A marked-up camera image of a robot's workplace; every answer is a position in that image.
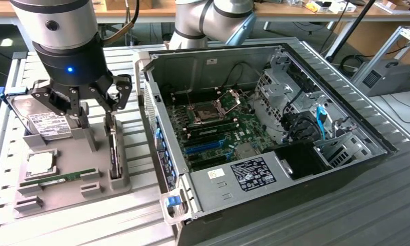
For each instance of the cardboard box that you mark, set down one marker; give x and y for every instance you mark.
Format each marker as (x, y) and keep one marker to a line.
(122, 4)

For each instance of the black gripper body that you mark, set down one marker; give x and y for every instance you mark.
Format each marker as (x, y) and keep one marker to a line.
(71, 59)

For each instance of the silver hard disk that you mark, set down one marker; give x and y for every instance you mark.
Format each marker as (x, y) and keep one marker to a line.
(47, 123)

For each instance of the blue expansion slot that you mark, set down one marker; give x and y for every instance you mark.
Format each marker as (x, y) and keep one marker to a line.
(205, 144)

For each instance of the silver perforated disk bay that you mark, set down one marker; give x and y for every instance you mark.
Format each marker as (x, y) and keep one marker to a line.
(340, 151)

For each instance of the blue case latch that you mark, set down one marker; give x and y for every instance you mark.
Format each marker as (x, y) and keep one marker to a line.
(171, 201)

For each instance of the black open PC case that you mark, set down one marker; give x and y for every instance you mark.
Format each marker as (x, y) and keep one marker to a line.
(292, 200)

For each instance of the metal socket cover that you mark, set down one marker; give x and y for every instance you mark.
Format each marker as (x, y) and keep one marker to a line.
(229, 101)

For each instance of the black expansion slot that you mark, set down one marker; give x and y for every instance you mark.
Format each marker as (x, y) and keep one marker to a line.
(207, 162)

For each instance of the green graphics card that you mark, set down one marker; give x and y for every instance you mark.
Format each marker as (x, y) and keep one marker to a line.
(114, 146)

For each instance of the silver CPU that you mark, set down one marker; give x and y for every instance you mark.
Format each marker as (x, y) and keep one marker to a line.
(39, 162)

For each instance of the green motherboard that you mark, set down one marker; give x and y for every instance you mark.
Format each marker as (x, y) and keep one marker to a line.
(245, 123)

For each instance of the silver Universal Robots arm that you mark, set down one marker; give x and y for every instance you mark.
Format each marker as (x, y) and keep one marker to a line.
(54, 15)

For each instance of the blue disk caddy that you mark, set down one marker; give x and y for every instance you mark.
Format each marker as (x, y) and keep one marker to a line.
(14, 91)

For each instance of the black installed RAM stick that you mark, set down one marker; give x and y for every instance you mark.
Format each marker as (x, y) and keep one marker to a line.
(214, 130)

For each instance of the office chair base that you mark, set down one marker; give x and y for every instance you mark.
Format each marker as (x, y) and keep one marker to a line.
(102, 33)

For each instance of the aluminium profile frame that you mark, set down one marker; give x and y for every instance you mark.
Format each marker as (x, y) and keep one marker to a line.
(404, 33)

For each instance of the CPU socket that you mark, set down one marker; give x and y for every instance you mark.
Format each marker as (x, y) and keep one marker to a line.
(205, 114)

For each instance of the green RAM stick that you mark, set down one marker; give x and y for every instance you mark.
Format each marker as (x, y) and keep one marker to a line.
(71, 175)

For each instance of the silver drive cage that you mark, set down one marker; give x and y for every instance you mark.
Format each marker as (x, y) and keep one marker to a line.
(277, 89)

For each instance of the black slanted pole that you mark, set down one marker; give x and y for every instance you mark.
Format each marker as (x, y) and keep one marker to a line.
(352, 25)

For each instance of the wooden desk with clutter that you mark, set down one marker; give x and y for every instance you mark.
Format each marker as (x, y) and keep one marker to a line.
(379, 15)

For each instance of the grey computer tower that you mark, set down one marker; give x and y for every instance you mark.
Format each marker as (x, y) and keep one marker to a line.
(388, 77)

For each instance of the grey parts rack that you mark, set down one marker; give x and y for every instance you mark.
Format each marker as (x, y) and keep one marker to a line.
(71, 202)

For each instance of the grey power supply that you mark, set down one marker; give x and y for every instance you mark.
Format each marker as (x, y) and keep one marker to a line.
(211, 189)

